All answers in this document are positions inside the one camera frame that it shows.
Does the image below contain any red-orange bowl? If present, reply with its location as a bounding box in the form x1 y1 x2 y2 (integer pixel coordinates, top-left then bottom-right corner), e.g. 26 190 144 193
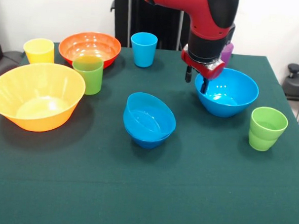
57 30 123 70

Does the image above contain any small light blue bowl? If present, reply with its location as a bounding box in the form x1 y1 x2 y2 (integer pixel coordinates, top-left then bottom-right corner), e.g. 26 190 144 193
122 91 178 142

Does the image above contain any grey black stand base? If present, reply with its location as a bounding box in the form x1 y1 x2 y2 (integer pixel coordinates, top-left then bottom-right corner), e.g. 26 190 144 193
0 49 26 85
281 62 299 101

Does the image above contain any small dark blue bowl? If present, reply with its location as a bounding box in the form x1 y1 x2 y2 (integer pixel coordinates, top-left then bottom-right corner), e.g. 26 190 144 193
123 125 174 151

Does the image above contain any purple cup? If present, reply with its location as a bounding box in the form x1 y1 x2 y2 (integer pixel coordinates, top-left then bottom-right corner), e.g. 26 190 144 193
220 42 235 68

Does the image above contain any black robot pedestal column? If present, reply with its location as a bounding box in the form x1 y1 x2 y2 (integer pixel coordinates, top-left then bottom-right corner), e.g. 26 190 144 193
108 0 195 52

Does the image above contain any light blue cup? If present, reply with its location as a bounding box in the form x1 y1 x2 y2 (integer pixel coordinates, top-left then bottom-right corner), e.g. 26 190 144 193
128 31 159 69

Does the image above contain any yellow cup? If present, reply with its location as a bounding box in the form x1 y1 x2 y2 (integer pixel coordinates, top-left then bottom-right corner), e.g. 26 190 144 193
22 37 56 66

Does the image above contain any ridged green cup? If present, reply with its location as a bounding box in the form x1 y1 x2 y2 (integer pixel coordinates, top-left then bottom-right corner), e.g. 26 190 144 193
247 105 290 153

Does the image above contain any smooth green cup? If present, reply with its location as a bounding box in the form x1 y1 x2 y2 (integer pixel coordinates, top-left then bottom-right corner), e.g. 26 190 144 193
70 54 105 96

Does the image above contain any large yellow-orange bowl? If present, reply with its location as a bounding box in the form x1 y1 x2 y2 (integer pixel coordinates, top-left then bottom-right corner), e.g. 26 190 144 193
0 60 88 135

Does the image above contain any large blue bowl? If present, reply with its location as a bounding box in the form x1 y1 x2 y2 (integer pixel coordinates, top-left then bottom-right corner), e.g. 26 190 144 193
193 66 260 120

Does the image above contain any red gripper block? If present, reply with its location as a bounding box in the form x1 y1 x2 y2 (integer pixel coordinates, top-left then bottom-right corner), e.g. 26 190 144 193
179 44 227 96

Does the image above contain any dark green tablecloth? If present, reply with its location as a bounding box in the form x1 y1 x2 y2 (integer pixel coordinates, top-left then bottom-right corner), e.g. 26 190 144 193
0 39 299 224

